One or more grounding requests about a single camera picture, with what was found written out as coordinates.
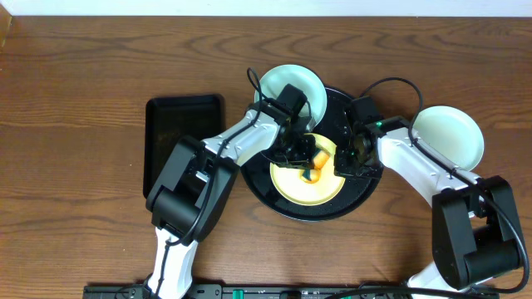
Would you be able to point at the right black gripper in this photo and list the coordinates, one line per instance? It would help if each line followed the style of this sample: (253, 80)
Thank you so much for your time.
(343, 169)

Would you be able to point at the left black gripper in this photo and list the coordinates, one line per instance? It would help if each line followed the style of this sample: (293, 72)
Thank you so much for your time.
(293, 154)

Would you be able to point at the yellow plate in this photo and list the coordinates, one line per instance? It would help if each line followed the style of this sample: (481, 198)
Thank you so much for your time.
(288, 183)

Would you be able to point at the yellow green scrub sponge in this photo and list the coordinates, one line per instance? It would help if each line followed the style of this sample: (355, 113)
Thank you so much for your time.
(312, 176)

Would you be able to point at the pale green plate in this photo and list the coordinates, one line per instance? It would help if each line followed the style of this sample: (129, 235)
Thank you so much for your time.
(452, 133)

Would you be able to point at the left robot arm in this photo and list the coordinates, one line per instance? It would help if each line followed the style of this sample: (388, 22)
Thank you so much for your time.
(188, 197)

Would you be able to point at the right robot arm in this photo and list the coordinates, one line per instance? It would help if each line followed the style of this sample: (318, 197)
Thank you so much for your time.
(476, 233)

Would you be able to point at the black round tray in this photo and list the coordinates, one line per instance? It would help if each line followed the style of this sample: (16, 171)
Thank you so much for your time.
(353, 193)

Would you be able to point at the black rectangular tray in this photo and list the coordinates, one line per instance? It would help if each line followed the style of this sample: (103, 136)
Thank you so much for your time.
(169, 118)

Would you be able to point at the light blue plate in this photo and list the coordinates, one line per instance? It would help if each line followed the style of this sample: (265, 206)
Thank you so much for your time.
(273, 81)

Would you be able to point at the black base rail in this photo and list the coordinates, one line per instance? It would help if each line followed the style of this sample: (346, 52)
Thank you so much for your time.
(216, 291)

